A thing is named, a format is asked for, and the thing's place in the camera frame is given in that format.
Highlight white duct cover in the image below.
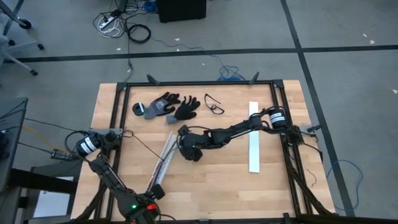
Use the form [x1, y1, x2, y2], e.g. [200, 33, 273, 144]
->
[248, 101, 261, 174]

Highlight black support beam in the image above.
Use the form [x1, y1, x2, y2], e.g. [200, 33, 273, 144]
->
[7, 169, 78, 195]

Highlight black clear safety glasses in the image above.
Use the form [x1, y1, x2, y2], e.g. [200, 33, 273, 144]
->
[204, 93, 225, 115]

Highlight dark grey side table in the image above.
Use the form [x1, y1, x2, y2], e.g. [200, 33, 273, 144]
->
[0, 97, 29, 194]

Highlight black tape roll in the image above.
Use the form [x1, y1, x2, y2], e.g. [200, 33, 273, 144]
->
[132, 101, 146, 117]

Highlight dark office chair base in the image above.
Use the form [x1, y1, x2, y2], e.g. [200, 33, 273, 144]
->
[0, 0, 32, 30]

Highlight black grey work glove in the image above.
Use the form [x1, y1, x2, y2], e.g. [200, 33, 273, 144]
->
[165, 95, 201, 125]

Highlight white flat panel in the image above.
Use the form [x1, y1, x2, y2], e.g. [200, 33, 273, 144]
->
[32, 176, 75, 218]

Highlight white slotted cable duct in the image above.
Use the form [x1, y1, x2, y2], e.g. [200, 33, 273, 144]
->
[145, 131, 175, 194]

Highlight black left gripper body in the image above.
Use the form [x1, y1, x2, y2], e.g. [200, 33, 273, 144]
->
[123, 184, 165, 224]

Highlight grey office chair base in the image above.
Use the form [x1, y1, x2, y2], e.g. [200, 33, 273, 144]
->
[0, 30, 47, 77]

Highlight yellow cable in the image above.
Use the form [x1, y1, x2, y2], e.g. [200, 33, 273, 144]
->
[21, 125, 69, 153]

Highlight small black electronics box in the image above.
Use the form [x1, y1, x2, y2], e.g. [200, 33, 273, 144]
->
[50, 148, 78, 162]

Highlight large black box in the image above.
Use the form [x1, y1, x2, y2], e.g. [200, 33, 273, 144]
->
[155, 0, 208, 24]

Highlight black aluminium table frame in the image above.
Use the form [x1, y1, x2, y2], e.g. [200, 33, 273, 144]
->
[73, 72, 338, 224]

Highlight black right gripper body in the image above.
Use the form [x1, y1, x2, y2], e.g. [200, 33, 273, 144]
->
[177, 124, 208, 162]

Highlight black zip tie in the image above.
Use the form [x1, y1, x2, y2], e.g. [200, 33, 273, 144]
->
[132, 135, 165, 162]

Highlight coiled black cable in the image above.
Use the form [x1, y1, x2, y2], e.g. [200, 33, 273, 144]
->
[127, 24, 152, 44]

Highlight white power strip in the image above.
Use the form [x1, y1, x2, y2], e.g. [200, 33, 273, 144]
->
[98, 15, 118, 30]

